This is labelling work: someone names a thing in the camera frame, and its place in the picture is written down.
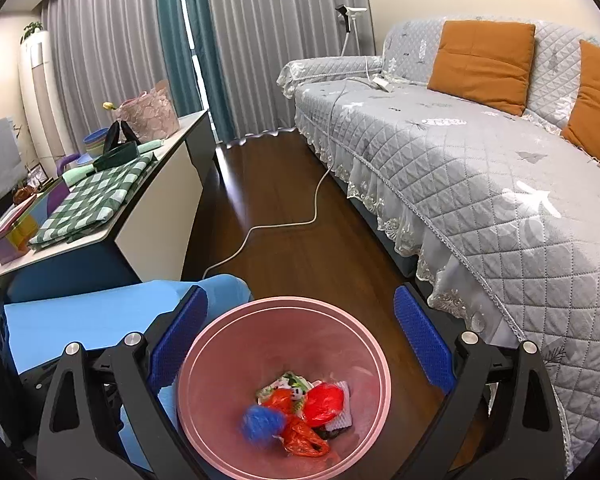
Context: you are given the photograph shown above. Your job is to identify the sofa with grey quilted cover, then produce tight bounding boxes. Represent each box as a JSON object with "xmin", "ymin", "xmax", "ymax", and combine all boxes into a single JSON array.
[{"xmin": 277, "ymin": 17, "xmax": 600, "ymax": 466}]

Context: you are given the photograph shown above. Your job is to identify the green snack packet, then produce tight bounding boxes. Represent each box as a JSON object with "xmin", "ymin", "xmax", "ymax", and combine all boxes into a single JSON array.
[{"xmin": 257, "ymin": 371, "xmax": 315, "ymax": 403}]

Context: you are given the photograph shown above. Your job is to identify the purple cup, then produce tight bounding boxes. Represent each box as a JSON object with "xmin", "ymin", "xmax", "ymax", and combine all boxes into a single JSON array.
[{"xmin": 55, "ymin": 154, "xmax": 79, "ymax": 179}]

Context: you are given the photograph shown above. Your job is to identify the white standing air conditioner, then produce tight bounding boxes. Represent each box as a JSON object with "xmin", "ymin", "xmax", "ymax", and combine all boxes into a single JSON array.
[{"xmin": 17, "ymin": 30, "xmax": 73, "ymax": 171}]

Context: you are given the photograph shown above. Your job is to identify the pink lace basket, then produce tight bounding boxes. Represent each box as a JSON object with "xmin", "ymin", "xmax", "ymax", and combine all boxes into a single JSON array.
[{"xmin": 116, "ymin": 79, "xmax": 181, "ymax": 142}]

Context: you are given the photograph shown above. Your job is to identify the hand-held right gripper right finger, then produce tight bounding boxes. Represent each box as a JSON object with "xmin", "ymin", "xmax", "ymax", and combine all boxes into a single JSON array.
[{"xmin": 394, "ymin": 285, "xmax": 566, "ymax": 480}]

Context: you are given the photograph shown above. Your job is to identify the green checked cloth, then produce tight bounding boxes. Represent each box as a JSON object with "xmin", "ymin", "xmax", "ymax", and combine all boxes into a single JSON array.
[{"xmin": 29, "ymin": 155, "xmax": 157, "ymax": 252}]

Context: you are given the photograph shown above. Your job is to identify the white stand with black clip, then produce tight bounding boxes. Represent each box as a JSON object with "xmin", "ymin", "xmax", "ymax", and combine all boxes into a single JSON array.
[{"xmin": 334, "ymin": 4, "xmax": 369, "ymax": 57}]

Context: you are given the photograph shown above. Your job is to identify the pink trash bin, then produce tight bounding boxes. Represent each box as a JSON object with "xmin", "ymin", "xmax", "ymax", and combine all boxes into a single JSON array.
[{"xmin": 176, "ymin": 297, "xmax": 392, "ymax": 479}]

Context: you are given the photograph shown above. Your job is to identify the orange cushion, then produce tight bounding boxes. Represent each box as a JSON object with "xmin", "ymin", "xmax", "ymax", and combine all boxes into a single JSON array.
[
  {"xmin": 560, "ymin": 40, "xmax": 600, "ymax": 176},
  {"xmin": 427, "ymin": 20, "xmax": 537, "ymax": 117}
]

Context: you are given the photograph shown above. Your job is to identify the grey curtain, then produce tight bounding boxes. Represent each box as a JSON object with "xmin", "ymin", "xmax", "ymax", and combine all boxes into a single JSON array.
[
  {"xmin": 202, "ymin": 0, "xmax": 371, "ymax": 138},
  {"xmin": 40, "ymin": 0, "xmax": 173, "ymax": 146}
]

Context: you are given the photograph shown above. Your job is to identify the white cable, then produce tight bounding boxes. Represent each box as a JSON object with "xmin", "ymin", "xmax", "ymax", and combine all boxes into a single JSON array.
[{"xmin": 201, "ymin": 55, "xmax": 381, "ymax": 281}]

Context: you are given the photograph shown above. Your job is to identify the stack of coloured bowls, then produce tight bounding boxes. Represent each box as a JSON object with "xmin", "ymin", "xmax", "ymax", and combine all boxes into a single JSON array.
[{"xmin": 83, "ymin": 127, "xmax": 110, "ymax": 158}]

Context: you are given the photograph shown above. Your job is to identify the colourful box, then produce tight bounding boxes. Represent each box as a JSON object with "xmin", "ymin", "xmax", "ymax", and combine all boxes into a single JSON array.
[{"xmin": 0, "ymin": 178, "xmax": 71, "ymax": 266}]

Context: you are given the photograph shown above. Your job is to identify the coffee table with white top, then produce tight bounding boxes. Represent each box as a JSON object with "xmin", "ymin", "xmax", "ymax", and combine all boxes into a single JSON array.
[{"xmin": 0, "ymin": 110, "xmax": 216, "ymax": 306}]

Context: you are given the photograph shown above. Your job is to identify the blue tablecloth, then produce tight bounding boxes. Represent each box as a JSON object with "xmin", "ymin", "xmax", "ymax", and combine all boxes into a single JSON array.
[{"xmin": 0, "ymin": 274, "xmax": 253, "ymax": 466}]

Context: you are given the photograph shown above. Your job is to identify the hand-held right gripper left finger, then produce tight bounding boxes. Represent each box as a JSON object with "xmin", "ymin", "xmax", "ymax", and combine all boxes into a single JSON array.
[{"xmin": 36, "ymin": 285, "xmax": 209, "ymax": 480}]

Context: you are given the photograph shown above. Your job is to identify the blue plastic bag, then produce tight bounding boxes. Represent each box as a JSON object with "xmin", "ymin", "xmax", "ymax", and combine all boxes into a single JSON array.
[{"xmin": 239, "ymin": 404, "xmax": 287, "ymax": 445}]

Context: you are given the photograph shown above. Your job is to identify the teal curtain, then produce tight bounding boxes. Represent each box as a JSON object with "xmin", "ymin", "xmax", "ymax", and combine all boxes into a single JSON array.
[{"xmin": 154, "ymin": 0, "xmax": 216, "ymax": 136}]

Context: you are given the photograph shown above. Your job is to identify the dark green tray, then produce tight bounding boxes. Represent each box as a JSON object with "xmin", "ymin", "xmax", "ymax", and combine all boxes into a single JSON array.
[{"xmin": 92, "ymin": 142, "xmax": 141, "ymax": 169}]

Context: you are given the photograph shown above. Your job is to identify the light green cloth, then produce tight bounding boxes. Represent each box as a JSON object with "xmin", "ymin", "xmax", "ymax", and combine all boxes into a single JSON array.
[{"xmin": 61, "ymin": 139, "xmax": 161, "ymax": 187}]

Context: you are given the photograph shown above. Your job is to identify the black bag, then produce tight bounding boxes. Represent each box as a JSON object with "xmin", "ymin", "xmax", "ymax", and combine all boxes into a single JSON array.
[{"xmin": 102, "ymin": 121, "xmax": 142, "ymax": 157}]

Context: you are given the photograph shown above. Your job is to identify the grey printed television cover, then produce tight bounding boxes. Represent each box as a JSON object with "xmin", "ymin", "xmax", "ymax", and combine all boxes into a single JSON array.
[{"xmin": 0, "ymin": 117, "xmax": 23, "ymax": 211}]

